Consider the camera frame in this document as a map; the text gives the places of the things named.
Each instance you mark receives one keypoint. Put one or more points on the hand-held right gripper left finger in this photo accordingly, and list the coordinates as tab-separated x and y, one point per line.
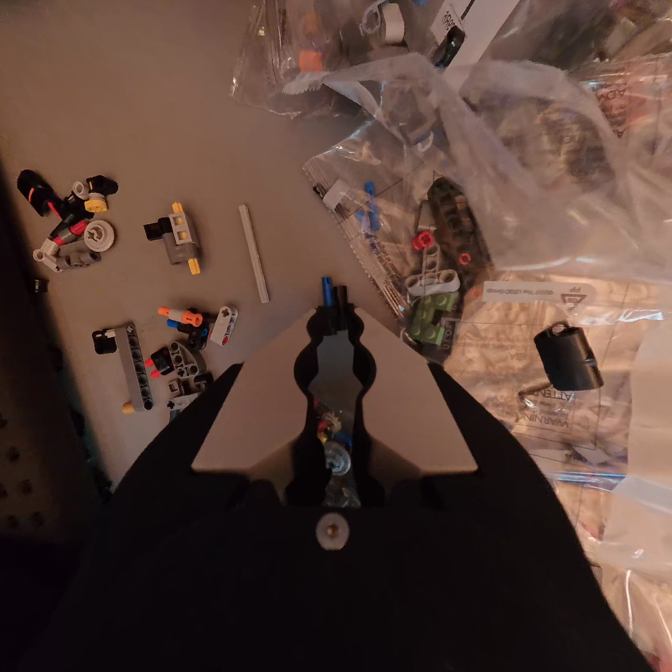
257	414

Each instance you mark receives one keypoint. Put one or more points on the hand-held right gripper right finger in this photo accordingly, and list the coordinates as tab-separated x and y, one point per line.
420	420

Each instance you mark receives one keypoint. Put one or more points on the blue black lego pin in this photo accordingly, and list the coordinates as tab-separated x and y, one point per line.
328	299

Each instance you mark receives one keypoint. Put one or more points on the short black lego pin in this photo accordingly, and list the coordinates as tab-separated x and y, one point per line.
342	304

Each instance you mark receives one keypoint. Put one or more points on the thin grey lego liftarm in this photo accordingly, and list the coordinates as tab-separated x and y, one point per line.
223	325

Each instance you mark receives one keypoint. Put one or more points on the orange grey lego pin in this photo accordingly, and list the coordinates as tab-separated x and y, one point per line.
181	316

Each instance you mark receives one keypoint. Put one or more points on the grey lego beam black connector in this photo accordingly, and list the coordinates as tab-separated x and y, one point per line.
134	367

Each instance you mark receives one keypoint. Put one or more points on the grey yellow lego connector assembly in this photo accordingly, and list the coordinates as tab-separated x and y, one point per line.
178	246

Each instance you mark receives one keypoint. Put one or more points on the grey lego pulley wheel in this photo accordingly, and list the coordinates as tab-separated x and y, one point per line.
105	236

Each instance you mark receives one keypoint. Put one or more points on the small black lego piece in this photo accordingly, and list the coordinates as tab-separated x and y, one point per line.
40	285

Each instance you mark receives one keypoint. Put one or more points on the black yellow lego connector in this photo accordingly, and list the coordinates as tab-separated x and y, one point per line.
102	183

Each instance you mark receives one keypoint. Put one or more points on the light grey lego bush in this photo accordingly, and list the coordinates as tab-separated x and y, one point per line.
78	190

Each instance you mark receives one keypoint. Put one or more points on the pile of clear lego bags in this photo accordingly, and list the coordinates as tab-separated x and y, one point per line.
525	131

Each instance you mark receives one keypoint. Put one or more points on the black lego panel red stripe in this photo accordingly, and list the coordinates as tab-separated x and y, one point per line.
34	189

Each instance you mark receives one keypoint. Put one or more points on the small clear bag of pins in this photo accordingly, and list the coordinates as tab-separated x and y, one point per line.
336	451

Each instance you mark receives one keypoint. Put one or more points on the orange blue black connector cluster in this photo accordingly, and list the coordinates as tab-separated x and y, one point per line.
191	336

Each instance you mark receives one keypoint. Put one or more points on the large clear bag white label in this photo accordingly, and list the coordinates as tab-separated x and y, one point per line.
525	325

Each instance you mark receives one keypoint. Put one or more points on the black perforated pad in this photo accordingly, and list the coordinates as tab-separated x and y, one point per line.
31	420

